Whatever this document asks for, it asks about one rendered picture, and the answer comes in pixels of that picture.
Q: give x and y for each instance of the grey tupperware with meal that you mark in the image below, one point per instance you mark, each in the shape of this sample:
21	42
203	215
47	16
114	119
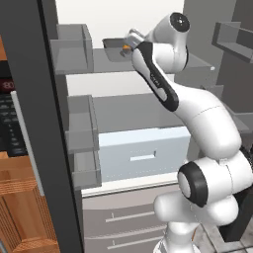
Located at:
112	49

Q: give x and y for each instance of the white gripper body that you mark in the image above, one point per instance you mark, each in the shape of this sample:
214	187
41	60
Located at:
135	37

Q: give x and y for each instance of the grey glass fridge shelf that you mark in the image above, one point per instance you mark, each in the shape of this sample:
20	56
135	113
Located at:
112	64

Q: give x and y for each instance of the wooden wall cabinet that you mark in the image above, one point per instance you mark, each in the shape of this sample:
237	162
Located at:
2	49

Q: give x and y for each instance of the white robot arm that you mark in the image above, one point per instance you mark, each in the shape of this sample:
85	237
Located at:
210	131

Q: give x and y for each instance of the black microwave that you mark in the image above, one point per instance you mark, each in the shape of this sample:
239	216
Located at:
10	118

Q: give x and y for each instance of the white fridge crisper drawer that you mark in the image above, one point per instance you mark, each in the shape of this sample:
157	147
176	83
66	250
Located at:
141	153

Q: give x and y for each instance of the dark grey fridge door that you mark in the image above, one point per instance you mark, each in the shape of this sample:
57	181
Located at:
39	131

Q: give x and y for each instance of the grey freezer drawer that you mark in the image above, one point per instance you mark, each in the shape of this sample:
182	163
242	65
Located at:
125	210
125	242

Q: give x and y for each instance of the wooden base cabinet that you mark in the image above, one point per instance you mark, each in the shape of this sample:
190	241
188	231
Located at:
23	210

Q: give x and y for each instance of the grey fridge door with bins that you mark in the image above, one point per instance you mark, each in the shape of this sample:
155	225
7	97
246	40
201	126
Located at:
234	66

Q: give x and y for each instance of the small grey door bin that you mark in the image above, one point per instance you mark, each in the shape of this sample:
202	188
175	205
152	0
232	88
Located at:
86	171

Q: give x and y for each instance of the large grey door bin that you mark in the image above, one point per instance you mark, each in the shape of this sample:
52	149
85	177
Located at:
70	52

